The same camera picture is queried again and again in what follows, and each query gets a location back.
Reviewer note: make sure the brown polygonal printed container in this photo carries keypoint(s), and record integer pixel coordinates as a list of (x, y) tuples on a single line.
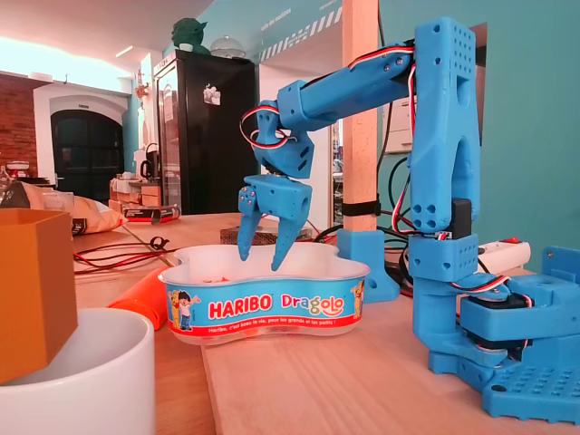
[(36, 294)]

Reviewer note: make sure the white printer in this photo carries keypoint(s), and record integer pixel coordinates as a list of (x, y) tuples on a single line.
[(401, 131)]

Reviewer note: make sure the black flat box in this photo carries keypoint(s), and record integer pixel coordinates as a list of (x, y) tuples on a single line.
[(154, 213)]

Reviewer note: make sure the orange glasses case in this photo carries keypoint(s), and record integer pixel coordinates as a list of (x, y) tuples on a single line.
[(140, 299)]

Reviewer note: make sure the blue printed post base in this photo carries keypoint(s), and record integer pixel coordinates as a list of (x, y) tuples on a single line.
[(362, 263)]

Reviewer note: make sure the black refrigerator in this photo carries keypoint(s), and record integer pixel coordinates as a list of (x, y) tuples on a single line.
[(204, 158)]

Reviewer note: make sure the green Yoda figure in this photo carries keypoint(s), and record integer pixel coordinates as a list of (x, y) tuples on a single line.
[(188, 34)]

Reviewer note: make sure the clear plastic Haribo candy tub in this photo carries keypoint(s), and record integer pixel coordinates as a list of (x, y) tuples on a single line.
[(272, 308)]

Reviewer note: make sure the blue 3D printed robot arm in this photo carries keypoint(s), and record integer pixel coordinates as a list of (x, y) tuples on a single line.
[(444, 136)]

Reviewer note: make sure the white ceramic cup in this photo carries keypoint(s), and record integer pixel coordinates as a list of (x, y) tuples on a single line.
[(113, 389)]

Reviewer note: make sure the small black clip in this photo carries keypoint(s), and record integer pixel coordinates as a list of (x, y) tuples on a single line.
[(157, 243)]

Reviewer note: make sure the white power strip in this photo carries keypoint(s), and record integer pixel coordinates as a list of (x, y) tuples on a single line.
[(503, 256)]

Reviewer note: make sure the glass dome cover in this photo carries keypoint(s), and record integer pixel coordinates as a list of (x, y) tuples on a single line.
[(226, 47)]

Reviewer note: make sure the grey perforated metal box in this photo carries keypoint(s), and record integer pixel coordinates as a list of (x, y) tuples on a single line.
[(265, 235)]

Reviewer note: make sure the crumpled paper bag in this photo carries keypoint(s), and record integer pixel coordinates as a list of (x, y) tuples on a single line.
[(97, 215)]

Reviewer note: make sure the photo fridge magnet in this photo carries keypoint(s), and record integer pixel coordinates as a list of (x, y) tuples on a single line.
[(212, 94)]

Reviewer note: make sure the light wooden base board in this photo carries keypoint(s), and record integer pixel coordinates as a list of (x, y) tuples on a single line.
[(340, 389)]

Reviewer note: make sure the dark arched door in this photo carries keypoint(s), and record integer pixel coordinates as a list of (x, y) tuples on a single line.
[(86, 154)]

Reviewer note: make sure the wooden post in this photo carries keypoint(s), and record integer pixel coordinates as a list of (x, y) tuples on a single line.
[(360, 158)]

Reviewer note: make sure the black kettle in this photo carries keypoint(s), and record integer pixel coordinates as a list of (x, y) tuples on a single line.
[(147, 167)]

